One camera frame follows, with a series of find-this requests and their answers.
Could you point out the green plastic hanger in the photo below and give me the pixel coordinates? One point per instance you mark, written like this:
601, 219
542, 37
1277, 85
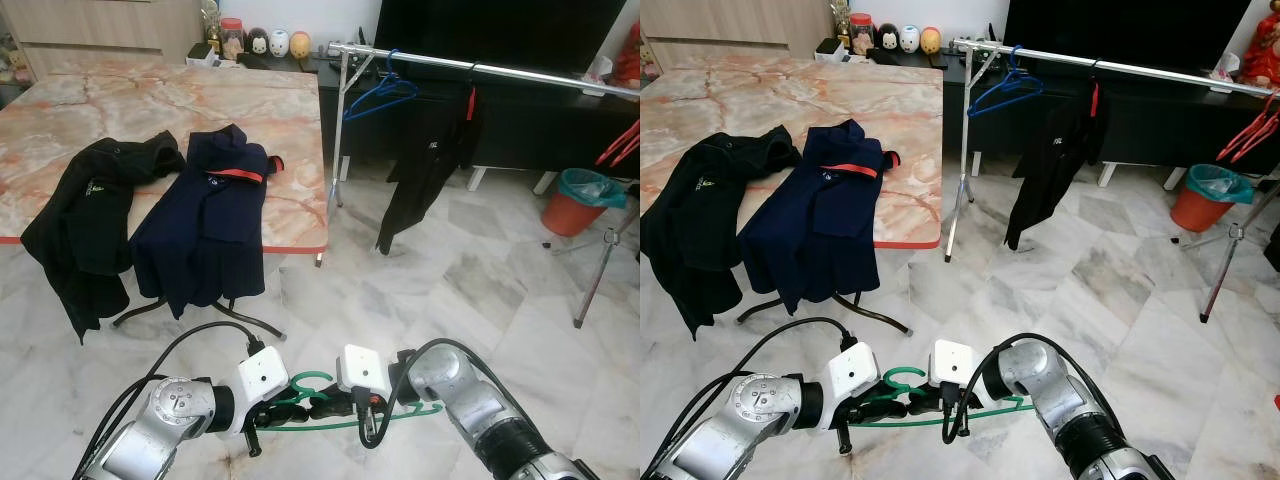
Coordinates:
903, 371
310, 375

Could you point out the navy polo shirt red collar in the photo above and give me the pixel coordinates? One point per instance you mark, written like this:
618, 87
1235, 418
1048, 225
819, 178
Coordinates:
815, 215
200, 220

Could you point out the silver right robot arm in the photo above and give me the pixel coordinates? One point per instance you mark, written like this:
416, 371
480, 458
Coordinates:
460, 390
1045, 385

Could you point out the blue plastic hanger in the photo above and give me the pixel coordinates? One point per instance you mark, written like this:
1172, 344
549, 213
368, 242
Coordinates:
390, 82
1015, 78

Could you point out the red plastic hanger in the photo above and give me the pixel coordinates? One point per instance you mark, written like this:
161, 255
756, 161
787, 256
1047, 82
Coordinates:
1262, 120
620, 145
630, 135
1245, 135

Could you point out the black FSL polo shirt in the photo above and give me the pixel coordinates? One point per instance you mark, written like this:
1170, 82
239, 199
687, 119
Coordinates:
1050, 165
425, 170

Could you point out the orange bin with teal bag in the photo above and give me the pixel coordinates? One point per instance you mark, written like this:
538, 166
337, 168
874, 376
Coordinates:
570, 215
1198, 210

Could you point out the marble folding table red edge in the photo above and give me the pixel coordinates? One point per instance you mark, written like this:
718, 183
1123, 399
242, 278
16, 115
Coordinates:
900, 100
250, 110

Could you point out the black TV cabinet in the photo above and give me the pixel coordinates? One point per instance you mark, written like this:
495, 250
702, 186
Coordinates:
1160, 120
540, 120

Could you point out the yellow round toy figure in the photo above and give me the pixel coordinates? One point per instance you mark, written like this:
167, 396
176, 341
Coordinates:
931, 41
300, 45

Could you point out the white round toy figure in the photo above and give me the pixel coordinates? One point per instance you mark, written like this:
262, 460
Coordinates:
908, 40
279, 44

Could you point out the small white box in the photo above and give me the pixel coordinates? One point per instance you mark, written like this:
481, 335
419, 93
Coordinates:
830, 50
200, 54

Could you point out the silver metal clothes rack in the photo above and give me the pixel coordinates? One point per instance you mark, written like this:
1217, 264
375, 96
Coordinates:
1150, 73
540, 79

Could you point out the red lidded jar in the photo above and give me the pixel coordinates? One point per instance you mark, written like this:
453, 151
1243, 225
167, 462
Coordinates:
231, 38
861, 34

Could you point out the black flat television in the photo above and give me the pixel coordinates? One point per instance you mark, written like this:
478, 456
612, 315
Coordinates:
500, 35
1130, 32

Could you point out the white pink tissue box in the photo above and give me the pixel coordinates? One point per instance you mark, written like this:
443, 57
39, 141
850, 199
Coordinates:
597, 78
1223, 75

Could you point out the light wooden sideboard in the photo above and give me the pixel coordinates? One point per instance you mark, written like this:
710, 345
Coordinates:
740, 28
100, 30

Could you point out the red laughing buddha statue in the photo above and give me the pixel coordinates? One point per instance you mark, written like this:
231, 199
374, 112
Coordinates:
630, 55
1262, 55

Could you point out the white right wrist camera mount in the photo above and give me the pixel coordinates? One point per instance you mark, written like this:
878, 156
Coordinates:
955, 367
362, 372

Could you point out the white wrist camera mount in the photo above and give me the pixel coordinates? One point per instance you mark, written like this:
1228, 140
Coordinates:
362, 372
262, 385
955, 367
850, 380

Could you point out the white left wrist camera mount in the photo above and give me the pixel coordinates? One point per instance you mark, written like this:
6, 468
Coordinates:
850, 380
262, 385

